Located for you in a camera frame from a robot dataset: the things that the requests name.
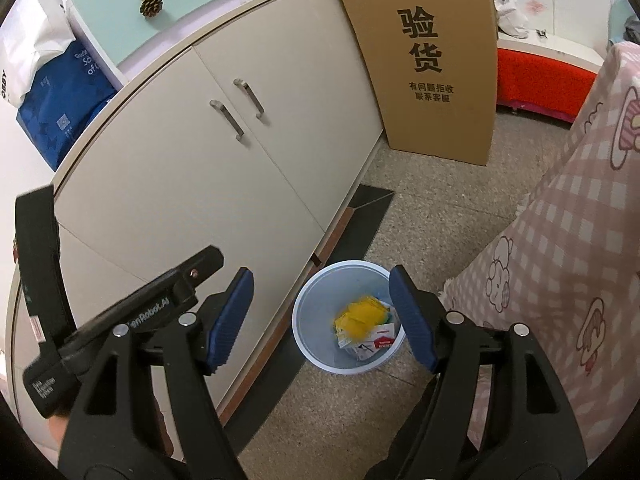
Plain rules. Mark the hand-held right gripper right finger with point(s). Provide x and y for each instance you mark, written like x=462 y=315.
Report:
x=411 y=316

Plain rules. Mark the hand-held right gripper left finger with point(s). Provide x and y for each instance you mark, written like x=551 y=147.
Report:
x=227 y=327

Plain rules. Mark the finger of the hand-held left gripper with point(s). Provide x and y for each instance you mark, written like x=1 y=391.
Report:
x=150 y=300

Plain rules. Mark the white carton with red label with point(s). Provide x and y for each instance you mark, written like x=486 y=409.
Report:
x=386 y=336

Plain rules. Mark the yellow packet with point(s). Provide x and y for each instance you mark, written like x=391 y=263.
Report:
x=357 y=317

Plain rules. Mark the white printed paper carton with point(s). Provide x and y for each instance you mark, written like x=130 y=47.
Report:
x=355 y=347

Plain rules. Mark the light blue trash bin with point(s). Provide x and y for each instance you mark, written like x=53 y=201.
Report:
x=320 y=310

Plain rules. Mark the white floor cabinet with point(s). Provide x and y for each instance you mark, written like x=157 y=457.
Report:
x=175 y=185

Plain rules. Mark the blue paper bag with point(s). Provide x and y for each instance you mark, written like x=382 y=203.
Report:
x=65 y=105

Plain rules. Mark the pink checked cartoon tablecloth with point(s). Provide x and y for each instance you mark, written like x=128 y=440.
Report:
x=565 y=260

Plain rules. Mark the large flat cardboard box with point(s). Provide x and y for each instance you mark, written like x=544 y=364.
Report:
x=450 y=130

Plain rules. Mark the white plastic bag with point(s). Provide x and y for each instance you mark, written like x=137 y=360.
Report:
x=35 y=35

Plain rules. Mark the mint green drawer unit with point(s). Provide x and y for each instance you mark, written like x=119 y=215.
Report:
x=115 y=25

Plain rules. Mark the red storage box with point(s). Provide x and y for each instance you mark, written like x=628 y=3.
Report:
x=540 y=80

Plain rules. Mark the brown pine cone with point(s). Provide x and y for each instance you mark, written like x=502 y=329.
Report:
x=151 y=5

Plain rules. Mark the grey folded clothes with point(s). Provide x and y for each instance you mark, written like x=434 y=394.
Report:
x=625 y=30

